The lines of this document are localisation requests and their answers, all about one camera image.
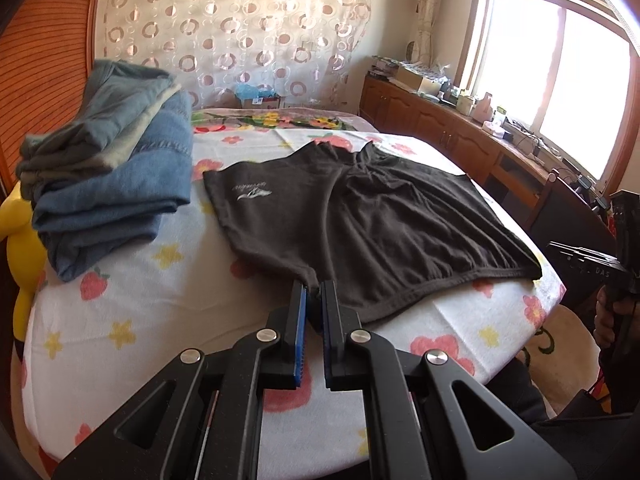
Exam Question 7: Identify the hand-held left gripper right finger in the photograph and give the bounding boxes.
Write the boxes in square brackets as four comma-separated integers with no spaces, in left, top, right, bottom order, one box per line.
[320,280,591,480]

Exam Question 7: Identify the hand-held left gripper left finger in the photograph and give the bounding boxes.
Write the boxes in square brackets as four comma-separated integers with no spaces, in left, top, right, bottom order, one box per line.
[52,280,313,480]

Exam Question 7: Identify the dark brown pants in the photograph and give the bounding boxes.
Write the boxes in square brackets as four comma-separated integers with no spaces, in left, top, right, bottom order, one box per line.
[202,140,543,323]

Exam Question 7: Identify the folded pale grey pants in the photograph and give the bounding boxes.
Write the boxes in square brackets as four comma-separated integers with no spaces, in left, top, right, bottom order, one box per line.
[95,84,183,171]

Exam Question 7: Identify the person's right hand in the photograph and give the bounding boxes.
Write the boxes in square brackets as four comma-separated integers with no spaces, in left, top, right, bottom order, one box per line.
[595,287,617,348]

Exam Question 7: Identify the dark chair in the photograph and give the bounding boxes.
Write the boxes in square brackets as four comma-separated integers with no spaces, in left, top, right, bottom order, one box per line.
[530,170,618,261]

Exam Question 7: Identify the beige patterned floor rug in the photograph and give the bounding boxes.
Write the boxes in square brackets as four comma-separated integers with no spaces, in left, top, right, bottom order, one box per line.
[520,305,608,411]

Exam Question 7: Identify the white floral blanket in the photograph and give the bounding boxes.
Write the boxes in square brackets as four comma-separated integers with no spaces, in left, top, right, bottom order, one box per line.
[22,127,566,461]

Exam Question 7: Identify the person's dark clothing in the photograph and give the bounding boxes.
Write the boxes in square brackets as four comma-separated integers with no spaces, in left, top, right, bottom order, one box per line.
[482,360,640,480]

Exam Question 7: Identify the wooden framed window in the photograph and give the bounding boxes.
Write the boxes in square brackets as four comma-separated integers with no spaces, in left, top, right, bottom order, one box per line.
[452,0,640,196]

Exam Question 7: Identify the row of cabinet top clutter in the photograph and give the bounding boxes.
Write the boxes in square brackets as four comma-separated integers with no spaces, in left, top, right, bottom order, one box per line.
[370,52,601,186]

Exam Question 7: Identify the pink floral bed sheet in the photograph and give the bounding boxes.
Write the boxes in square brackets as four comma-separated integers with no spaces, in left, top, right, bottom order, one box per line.
[190,106,381,133]

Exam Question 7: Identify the wooden cabinet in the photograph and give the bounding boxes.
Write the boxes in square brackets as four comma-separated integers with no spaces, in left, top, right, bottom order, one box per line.
[360,75,558,211]

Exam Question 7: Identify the folded blue denim jeans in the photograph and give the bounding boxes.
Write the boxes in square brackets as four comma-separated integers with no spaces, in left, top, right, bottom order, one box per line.
[31,92,193,281]

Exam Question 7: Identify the small cardboard box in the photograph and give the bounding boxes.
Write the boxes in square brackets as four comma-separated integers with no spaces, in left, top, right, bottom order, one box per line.
[235,91,286,110]

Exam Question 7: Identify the yellow plush toy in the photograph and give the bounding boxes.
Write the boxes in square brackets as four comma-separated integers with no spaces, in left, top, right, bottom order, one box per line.
[0,182,46,356]

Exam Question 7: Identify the beige window curtain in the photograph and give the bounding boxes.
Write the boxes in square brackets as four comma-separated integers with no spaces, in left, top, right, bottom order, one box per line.
[412,0,488,68]

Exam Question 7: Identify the folded grey-blue jeans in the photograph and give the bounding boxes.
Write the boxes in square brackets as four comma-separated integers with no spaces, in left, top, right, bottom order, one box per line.
[17,59,176,171]

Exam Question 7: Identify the circle patterned sheer curtain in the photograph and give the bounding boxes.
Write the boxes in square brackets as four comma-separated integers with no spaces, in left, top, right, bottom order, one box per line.
[102,0,373,111]

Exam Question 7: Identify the wooden slatted wardrobe door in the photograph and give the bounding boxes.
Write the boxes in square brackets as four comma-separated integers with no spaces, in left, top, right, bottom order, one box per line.
[0,0,108,201]

